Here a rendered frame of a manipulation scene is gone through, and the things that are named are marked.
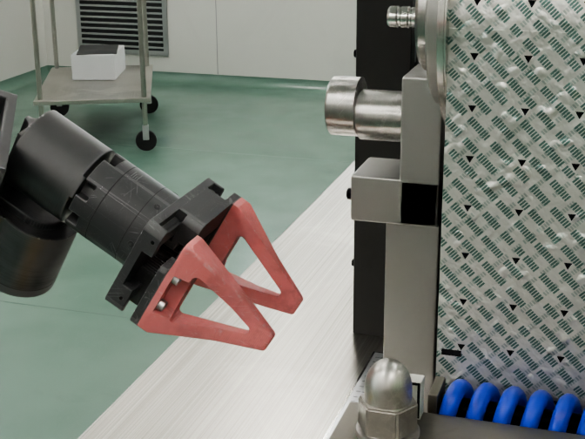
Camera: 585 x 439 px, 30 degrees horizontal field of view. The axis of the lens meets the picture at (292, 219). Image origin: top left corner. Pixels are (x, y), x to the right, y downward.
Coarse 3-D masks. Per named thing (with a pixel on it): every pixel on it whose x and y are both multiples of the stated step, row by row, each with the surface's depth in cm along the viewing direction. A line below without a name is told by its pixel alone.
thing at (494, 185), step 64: (448, 128) 62; (512, 128) 61; (576, 128) 60; (448, 192) 63; (512, 192) 62; (576, 192) 61; (448, 256) 64; (512, 256) 63; (576, 256) 62; (448, 320) 66; (512, 320) 64; (576, 320) 63; (448, 384) 67; (512, 384) 66; (576, 384) 64
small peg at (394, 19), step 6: (390, 6) 69; (396, 6) 69; (402, 6) 69; (408, 6) 69; (414, 6) 69; (390, 12) 69; (396, 12) 69; (402, 12) 69; (408, 12) 69; (414, 12) 68; (390, 18) 69; (396, 18) 69; (402, 18) 69; (408, 18) 69; (390, 24) 69; (396, 24) 69; (402, 24) 69; (408, 24) 69
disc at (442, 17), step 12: (444, 0) 59; (444, 12) 59; (444, 24) 59; (444, 36) 60; (444, 48) 60; (444, 60) 60; (444, 72) 61; (444, 84) 61; (444, 96) 62; (444, 108) 63; (444, 120) 64
